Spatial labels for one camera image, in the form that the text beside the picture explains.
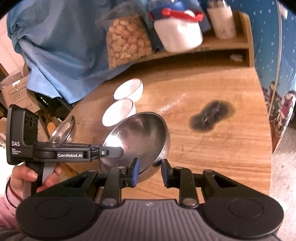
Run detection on shiny steel plate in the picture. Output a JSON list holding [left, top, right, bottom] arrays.
[[49, 115, 76, 143]]

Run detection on deep steel bowl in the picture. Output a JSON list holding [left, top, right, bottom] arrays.
[[98, 112, 171, 183]]

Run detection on white red-rimmed ceramic bowl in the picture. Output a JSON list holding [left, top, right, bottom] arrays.
[[113, 78, 144, 102]]

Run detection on person's left hand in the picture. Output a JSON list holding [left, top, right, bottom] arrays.
[[10, 163, 63, 200]]

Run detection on upper cardboard box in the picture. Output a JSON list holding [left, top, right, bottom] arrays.
[[1, 63, 40, 113]]

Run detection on light blue cloth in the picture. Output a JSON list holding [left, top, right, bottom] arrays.
[[6, 0, 153, 105]]

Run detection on wooden desk shelf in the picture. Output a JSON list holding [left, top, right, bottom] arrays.
[[134, 10, 255, 68]]

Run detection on clear bag of snacks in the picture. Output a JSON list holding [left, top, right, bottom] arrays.
[[96, 1, 152, 69]]

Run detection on white jar blue lid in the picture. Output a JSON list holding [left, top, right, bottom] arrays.
[[148, 1, 204, 53]]

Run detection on white floral steel-lid cup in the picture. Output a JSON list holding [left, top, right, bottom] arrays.
[[207, 0, 237, 40]]

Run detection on blue polka dot fabric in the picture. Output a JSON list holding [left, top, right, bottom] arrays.
[[199, 0, 296, 147]]

